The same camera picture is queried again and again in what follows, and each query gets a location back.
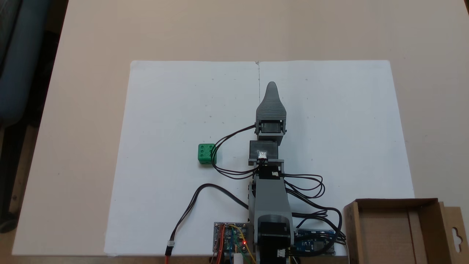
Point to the white paper sheet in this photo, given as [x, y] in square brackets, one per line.
[165, 110]
[348, 128]

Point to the blue circuit board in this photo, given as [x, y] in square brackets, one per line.
[315, 242]

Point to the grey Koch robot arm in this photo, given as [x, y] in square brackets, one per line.
[269, 198]

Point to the green die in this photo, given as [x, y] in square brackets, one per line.
[206, 153]

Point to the white cylindrical plug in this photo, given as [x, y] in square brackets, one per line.
[238, 259]

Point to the dark blue chair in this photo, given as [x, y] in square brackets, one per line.
[22, 66]

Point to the brown cardboard box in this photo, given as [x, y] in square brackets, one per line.
[395, 231]

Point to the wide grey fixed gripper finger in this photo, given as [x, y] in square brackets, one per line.
[271, 106]

